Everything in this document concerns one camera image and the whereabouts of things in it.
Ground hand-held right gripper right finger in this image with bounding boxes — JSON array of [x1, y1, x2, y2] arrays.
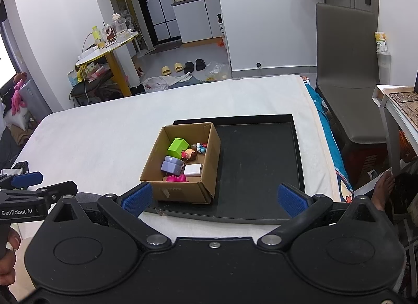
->
[[258, 182, 378, 251]]

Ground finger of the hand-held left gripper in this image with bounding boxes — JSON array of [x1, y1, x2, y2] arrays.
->
[[0, 171, 44, 190], [39, 180, 78, 210]]

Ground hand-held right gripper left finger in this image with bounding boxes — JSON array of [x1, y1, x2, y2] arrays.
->
[[50, 181, 172, 250]]

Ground brown cardboard box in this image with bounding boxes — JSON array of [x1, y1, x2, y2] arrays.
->
[[140, 122, 222, 205]]

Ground purple cube toy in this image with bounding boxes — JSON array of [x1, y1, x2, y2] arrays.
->
[[161, 156, 185, 177]]

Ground black tray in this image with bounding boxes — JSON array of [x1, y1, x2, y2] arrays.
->
[[143, 114, 306, 225]]

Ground white charger plug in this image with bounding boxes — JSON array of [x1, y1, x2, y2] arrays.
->
[[183, 164, 204, 177]]

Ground green plastic box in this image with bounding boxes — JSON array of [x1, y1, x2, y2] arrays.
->
[[167, 138, 191, 160]]

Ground person's left hand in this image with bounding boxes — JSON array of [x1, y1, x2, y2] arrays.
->
[[0, 227, 22, 287]]

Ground blue printed blanket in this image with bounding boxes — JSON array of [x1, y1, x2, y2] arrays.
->
[[303, 77, 355, 202]]

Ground pink plush toy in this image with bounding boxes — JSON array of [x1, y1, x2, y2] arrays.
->
[[11, 78, 28, 117]]

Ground red shoe box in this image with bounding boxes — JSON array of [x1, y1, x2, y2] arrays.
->
[[346, 146, 393, 187]]

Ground person's foot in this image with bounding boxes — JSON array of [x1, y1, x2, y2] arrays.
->
[[372, 171, 397, 213]]

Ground black cushion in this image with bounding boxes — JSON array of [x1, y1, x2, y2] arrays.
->
[[70, 75, 115, 107]]

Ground white side table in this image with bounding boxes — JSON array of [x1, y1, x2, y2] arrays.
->
[[372, 83, 418, 174]]

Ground grey trousers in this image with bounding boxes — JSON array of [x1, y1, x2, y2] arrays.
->
[[389, 216, 409, 299]]

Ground orange crate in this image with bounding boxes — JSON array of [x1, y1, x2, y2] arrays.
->
[[398, 129, 418, 163]]

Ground round yellow-rimmed table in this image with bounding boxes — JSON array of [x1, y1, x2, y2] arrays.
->
[[75, 31, 141, 97]]

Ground grey chair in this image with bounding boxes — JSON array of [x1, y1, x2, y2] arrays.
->
[[315, 2, 388, 145]]

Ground brown patterned mat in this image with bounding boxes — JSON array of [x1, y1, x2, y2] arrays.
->
[[387, 91, 418, 119]]

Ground clear plastic bag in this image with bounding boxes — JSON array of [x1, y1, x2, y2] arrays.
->
[[204, 60, 229, 82]]

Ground clear jar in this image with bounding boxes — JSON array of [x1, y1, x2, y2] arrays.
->
[[112, 13, 127, 35]]

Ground white kitchen cabinet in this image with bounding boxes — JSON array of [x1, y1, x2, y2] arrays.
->
[[171, 0, 226, 44]]

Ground black framed glass door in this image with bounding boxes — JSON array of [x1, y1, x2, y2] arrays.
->
[[129, 0, 184, 47]]

